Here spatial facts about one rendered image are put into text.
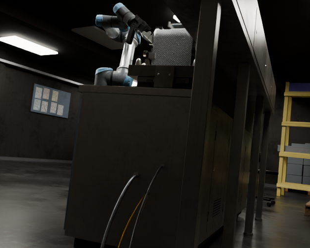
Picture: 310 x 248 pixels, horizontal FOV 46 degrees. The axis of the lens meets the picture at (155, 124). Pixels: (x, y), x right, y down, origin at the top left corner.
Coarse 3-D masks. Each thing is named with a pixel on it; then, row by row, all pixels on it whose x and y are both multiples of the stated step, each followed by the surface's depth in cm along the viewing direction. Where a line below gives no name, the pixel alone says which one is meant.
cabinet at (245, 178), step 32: (96, 96) 194; (128, 96) 187; (160, 96) 181; (96, 128) 191; (128, 128) 185; (160, 128) 179; (224, 128) 247; (96, 160) 189; (128, 160) 183; (160, 160) 177; (224, 160) 256; (96, 192) 187; (128, 192) 181; (160, 192) 175; (224, 192) 266; (96, 224) 185; (160, 224) 173
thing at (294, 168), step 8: (296, 144) 962; (304, 144) 952; (288, 160) 927; (296, 160) 917; (304, 160) 907; (288, 168) 925; (296, 168) 914; (304, 168) 905; (288, 176) 922; (296, 176) 912; (304, 176) 908; (304, 184) 900
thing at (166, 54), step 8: (160, 48) 212; (168, 48) 210; (176, 48) 209; (184, 48) 207; (160, 56) 211; (168, 56) 210; (176, 56) 208; (184, 56) 206; (152, 64) 213; (160, 64) 211; (168, 64) 209; (176, 64) 207; (184, 64) 206
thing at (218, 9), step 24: (216, 0) 123; (216, 24) 122; (216, 48) 125; (240, 72) 207; (192, 96) 122; (240, 96) 206; (192, 120) 121; (240, 120) 204; (264, 120) 392; (192, 144) 120; (240, 144) 203; (264, 144) 389; (192, 168) 119; (240, 168) 204; (264, 168) 386; (192, 192) 118; (192, 216) 117; (192, 240) 116
